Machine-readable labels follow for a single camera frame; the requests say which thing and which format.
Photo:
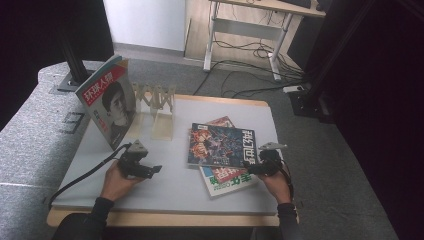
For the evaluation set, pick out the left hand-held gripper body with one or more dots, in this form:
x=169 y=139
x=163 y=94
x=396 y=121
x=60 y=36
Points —
x=133 y=163

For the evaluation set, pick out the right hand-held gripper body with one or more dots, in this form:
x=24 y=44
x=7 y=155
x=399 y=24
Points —
x=270 y=161

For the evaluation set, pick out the white green cover magazine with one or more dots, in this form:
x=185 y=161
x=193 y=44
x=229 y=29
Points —
x=226 y=185

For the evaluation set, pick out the beige expandable book rack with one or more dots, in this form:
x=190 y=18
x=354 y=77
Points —
x=163 y=128

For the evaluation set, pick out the portrait cover magazine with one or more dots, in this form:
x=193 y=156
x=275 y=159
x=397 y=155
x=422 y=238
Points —
x=106 y=100

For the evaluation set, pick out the person's right hand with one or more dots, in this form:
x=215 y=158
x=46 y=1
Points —
x=280 y=188

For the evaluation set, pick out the person's left hand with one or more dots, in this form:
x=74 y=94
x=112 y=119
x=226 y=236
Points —
x=115 y=185

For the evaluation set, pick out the black metal stand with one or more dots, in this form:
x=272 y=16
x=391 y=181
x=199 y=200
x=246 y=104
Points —
x=76 y=66
x=306 y=103

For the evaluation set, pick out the black floor socket plate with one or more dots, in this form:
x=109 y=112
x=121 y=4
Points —
x=71 y=122

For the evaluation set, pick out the white power strip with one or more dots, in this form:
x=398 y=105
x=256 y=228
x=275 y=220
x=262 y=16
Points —
x=293 y=89

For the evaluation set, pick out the black curtain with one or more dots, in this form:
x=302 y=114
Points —
x=383 y=116

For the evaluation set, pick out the black cabinet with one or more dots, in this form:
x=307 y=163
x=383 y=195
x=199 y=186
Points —
x=306 y=40

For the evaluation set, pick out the black keyboard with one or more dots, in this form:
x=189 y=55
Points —
x=296 y=2

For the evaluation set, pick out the white desk frame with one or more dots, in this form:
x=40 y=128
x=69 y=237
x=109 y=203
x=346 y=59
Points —
x=246 y=28

